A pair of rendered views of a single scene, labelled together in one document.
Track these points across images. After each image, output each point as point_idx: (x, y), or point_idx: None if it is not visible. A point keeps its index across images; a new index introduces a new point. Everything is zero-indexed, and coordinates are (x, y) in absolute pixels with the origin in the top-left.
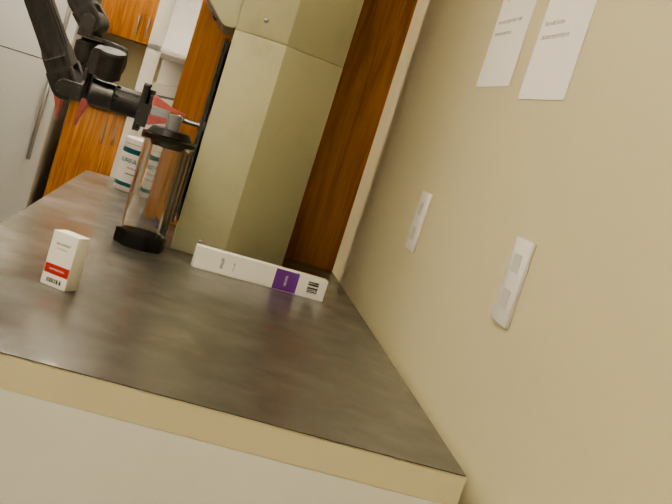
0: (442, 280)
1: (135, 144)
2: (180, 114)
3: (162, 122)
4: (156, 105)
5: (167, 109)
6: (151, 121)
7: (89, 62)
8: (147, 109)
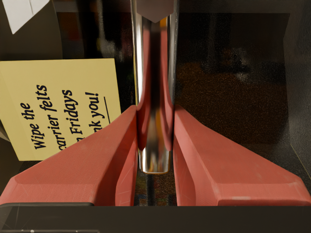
0: None
1: None
2: (133, 109)
3: (217, 135)
4: (97, 169)
5: (119, 132)
6: (262, 170)
7: None
8: (161, 227)
